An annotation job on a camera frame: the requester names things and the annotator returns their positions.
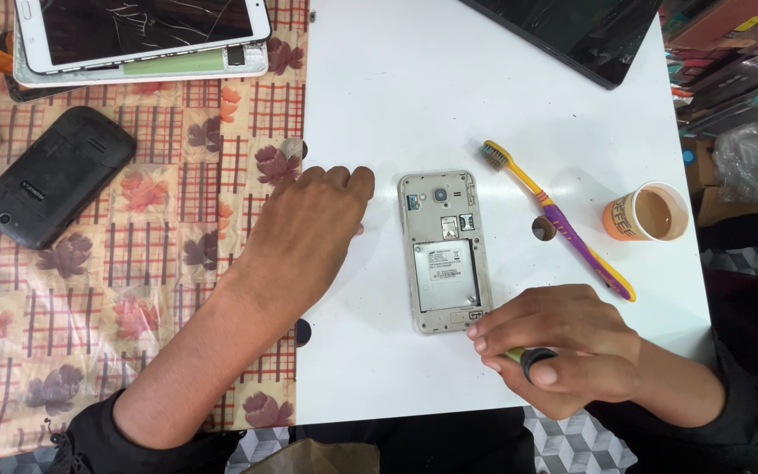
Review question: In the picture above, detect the black laptop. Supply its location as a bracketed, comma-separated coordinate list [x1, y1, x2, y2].
[458, 0, 663, 90]

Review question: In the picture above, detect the gold phone without back cover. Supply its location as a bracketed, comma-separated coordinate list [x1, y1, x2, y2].
[397, 170, 493, 335]

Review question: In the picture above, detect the green and black screwdriver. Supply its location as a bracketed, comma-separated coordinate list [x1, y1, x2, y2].
[503, 346, 559, 385]

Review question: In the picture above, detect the shelf of packaged accessories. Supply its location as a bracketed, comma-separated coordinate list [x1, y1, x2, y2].
[661, 0, 758, 140]

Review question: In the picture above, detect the floral checked tablecloth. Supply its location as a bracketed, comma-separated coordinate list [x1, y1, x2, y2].
[0, 0, 311, 464]

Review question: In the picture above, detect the black phone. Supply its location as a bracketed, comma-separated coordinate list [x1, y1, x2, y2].
[0, 106, 138, 251]

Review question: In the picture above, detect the orange paper cup of coffee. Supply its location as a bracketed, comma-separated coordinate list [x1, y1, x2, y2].
[602, 182, 690, 243]

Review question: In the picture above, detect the person's black clothing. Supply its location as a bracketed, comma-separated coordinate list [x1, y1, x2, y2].
[46, 332, 758, 474]

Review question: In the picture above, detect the person's left hand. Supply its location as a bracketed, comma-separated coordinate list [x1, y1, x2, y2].
[240, 165, 376, 312]

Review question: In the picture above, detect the yellow and purple toothbrush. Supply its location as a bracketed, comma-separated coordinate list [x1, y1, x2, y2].
[481, 140, 637, 303]

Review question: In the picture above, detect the person's right hand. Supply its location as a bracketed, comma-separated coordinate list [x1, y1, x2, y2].
[468, 284, 644, 421]

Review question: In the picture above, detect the brown cardboard box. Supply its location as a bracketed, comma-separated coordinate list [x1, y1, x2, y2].
[680, 137, 758, 229]

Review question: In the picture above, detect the white tablet frame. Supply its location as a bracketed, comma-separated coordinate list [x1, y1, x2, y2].
[12, 26, 269, 90]

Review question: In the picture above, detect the white tablet with cracked screen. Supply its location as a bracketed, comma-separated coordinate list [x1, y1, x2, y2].
[14, 0, 273, 75]

